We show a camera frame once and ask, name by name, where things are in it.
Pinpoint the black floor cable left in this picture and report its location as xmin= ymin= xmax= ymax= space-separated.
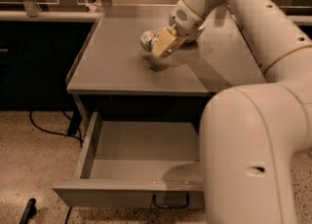
xmin=28 ymin=110 xmax=85 ymax=148

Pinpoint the left dark counter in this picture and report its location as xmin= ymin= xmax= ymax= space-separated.
xmin=0 ymin=0 xmax=94 ymax=110

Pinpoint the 7up soda can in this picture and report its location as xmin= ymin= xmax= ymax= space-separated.
xmin=140 ymin=30 xmax=159 ymax=53

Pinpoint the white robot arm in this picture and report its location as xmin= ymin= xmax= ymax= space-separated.
xmin=152 ymin=0 xmax=312 ymax=224

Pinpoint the grey cabinet table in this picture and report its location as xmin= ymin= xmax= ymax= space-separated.
xmin=67 ymin=6 xmax=264 ymax=125

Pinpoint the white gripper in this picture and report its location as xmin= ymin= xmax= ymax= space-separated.
xmin=152 ymin=0 xmax=224 ymax=58

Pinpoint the grey open top drawer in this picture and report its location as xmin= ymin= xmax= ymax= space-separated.
xmin=54 ymin=112 xmax=204 ymax=208

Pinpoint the black drawer handle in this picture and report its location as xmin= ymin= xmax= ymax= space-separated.
xmin=152 ymin=192 xmax=190 ymax=209

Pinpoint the black object on floor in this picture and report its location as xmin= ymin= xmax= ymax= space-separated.
xmin=19 ymin=198 xmax=36 ymax=224

